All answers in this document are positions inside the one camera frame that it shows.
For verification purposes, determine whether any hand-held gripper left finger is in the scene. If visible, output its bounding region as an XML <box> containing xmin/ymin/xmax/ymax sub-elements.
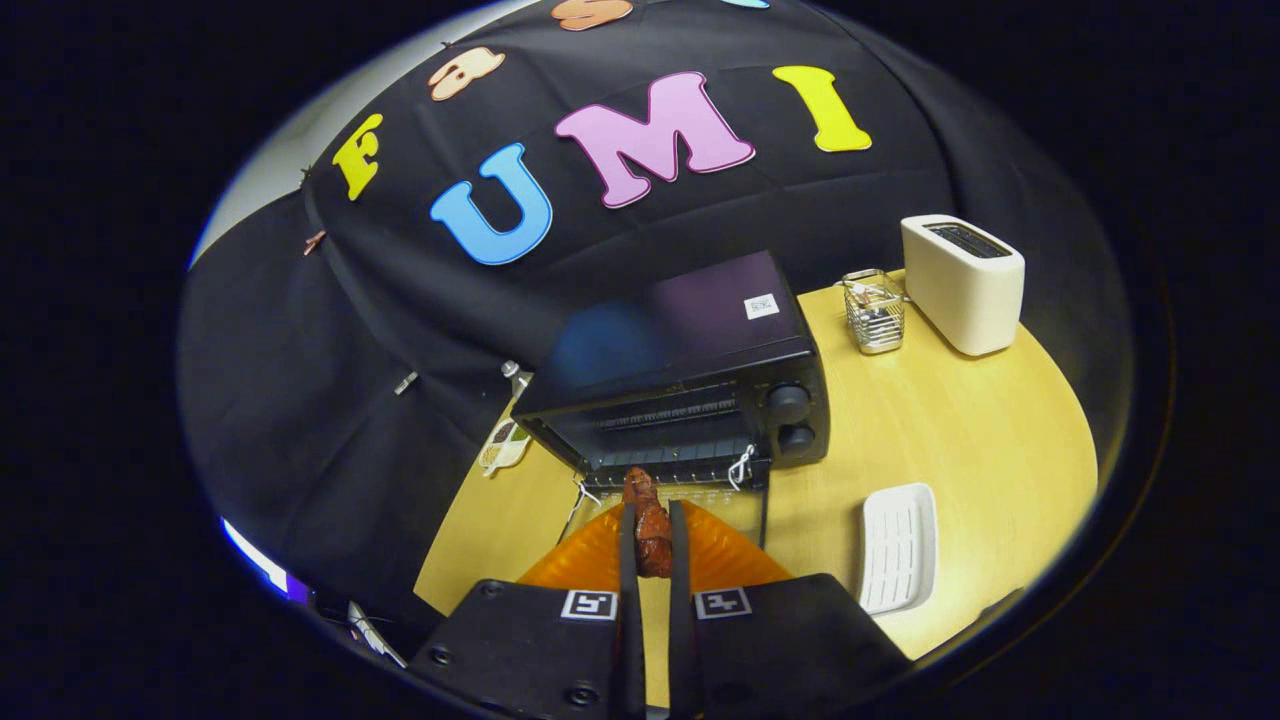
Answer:
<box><xmin>410</xmin><ymin>503</ymin><xmax>646</xmax><ymax>720</ymax></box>

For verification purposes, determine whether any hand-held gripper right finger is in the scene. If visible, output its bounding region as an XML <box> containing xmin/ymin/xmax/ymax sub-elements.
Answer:
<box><xmin>668</xmin><ymin>500</ymin><xmax>913</xmax><ymax>720</ymax></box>

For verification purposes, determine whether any reddish brown meat slice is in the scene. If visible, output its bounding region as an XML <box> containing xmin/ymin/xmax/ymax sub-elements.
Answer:
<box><xmin>622</xmin><ymin>466</ymin><xmax>674</xmax><ymax>579</ymax></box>

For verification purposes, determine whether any black toaster oven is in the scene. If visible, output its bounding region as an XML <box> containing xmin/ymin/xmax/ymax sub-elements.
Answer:
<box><xmin>510</xmin><ymin>250</ymin><xmax>831</xmax><ymax>551</ymax></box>

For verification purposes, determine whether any white pop-up toaster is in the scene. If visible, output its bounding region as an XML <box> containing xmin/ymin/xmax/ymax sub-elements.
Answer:
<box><xmin>900</xmin><ymin>214</ymin><xmax>1026</xmax><ymax>357</ymax></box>

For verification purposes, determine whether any white divided spice tray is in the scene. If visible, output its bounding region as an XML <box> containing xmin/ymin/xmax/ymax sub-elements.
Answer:
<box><xmin>478</xmin><ymin>418</ymin><xmax>531</xmax><ymax>477</ymax></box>

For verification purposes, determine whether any white rectangular dish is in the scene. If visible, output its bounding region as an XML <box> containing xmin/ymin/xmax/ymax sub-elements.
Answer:
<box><xmin>858</xmin><ymin>483</ymin><xmax>939</xmax><ymax>615</ymax></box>

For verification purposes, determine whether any wire mesh basket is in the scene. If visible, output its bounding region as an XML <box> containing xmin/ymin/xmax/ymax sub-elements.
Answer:
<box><xmin>840</xmin><ymin>268</ymin><xmax>907</xmax><ymax>355</ymax></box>

